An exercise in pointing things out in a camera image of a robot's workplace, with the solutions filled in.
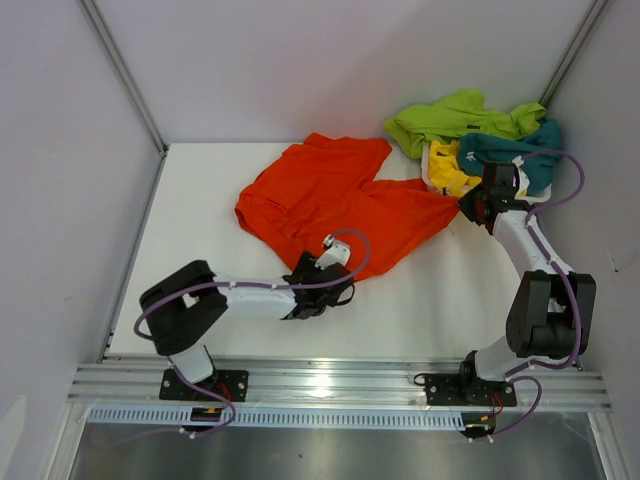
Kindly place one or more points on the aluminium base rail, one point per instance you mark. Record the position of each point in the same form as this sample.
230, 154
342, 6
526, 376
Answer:
330, 383

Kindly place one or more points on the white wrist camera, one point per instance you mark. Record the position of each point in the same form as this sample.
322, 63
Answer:
522, 180
334, 252

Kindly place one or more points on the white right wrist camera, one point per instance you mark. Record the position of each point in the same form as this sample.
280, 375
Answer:
522, 180

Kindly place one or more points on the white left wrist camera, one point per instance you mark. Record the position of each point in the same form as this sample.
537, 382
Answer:
334, 252

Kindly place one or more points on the lime green shorts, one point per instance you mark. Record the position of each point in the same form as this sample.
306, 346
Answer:
456, 115

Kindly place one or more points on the white plastic laundry basket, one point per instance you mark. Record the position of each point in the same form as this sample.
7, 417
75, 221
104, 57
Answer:
540, 197

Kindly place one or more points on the yellow shorts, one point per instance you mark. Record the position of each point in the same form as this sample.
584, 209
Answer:
444, 172

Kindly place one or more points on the orange shorts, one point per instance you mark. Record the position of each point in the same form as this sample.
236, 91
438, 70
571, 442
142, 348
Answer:
329, 186

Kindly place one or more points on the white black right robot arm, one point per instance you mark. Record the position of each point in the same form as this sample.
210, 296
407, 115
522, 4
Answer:
548, 323

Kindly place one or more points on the teal shorts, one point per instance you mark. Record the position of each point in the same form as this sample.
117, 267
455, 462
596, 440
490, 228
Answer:
536, 151

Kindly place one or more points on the white slotted cable duct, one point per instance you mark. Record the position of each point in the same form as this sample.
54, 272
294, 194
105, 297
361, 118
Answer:
280, 417

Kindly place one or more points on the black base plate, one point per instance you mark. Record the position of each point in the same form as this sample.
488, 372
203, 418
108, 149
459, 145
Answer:
454, 390
232, 384

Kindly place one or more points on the right aluminium frame post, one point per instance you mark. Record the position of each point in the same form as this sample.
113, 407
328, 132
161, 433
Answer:
595, 13

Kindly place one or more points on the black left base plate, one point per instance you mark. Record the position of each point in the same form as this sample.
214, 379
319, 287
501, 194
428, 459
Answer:
232, 384

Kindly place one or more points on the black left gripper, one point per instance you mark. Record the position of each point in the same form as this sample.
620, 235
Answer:
305, 266

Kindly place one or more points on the aluminium frame post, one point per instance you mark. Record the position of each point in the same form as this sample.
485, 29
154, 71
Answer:
117, 61
595, 13

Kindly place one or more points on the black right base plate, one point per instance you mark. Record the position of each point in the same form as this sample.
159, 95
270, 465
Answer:
454, 390

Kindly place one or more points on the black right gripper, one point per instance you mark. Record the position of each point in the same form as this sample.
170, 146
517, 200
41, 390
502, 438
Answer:
464, 204

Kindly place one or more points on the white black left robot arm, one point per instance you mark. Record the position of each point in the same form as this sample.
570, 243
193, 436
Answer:
178, 311

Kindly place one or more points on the left aluminium frame post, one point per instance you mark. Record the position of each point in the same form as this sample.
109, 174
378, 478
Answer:
117, 61

